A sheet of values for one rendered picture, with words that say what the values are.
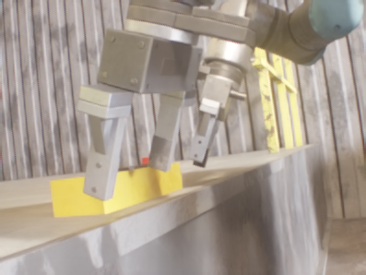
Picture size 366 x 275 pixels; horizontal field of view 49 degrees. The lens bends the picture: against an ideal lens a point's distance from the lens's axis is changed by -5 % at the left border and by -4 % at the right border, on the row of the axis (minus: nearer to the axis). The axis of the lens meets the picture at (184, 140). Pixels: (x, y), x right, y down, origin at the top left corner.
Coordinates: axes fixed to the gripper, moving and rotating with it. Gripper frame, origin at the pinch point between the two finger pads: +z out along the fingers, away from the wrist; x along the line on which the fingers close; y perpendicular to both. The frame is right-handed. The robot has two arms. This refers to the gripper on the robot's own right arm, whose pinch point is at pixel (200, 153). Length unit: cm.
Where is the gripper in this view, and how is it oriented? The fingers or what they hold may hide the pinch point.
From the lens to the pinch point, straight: 78.0
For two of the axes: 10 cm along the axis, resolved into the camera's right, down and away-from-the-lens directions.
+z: -2.9, 9.5, -1.1
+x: 0.9, 1.4, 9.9
